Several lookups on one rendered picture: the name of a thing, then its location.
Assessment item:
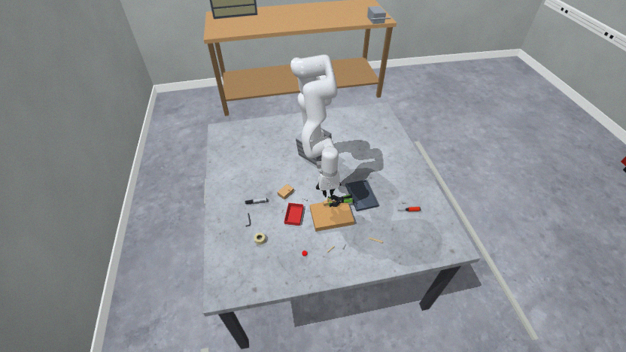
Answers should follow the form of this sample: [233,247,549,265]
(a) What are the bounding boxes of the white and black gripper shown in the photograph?
[316,169,341,198]

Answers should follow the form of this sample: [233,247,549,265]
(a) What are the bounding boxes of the white marker pen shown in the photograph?
[245,198,268,204]

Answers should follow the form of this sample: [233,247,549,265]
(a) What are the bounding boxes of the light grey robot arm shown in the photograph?
[290,55,339,178]

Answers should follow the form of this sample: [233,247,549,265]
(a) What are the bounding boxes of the red rectangular tray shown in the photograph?
[284,202,303,226]

